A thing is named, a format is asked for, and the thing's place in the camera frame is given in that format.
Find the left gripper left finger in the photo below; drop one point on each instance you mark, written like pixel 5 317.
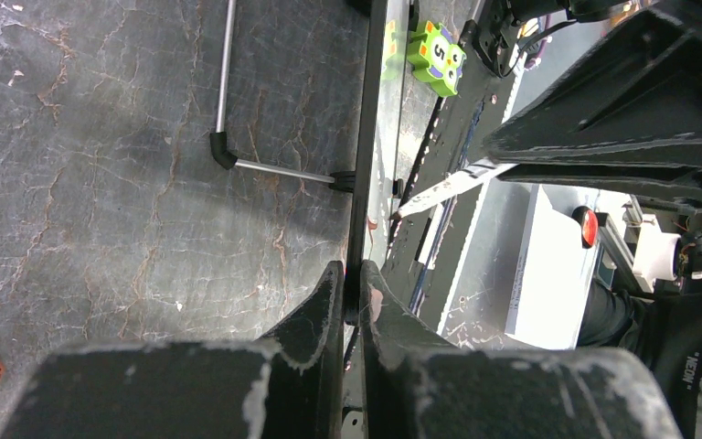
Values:
pixel 284 384

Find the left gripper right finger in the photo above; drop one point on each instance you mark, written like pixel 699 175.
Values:
pixel 419 385

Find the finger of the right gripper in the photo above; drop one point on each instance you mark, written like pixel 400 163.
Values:
pixel 626 117

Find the white whiteboard black frame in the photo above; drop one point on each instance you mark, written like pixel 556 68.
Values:
pixel 373 183

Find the white box red button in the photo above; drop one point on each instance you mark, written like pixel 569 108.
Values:
pixel 549 288

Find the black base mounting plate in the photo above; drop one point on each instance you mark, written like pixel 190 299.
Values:
pixel 451 160

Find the green toy block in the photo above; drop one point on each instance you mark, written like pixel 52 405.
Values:
pixel 436 59

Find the person in black shirt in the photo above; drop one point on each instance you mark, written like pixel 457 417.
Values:
pixel 665 335

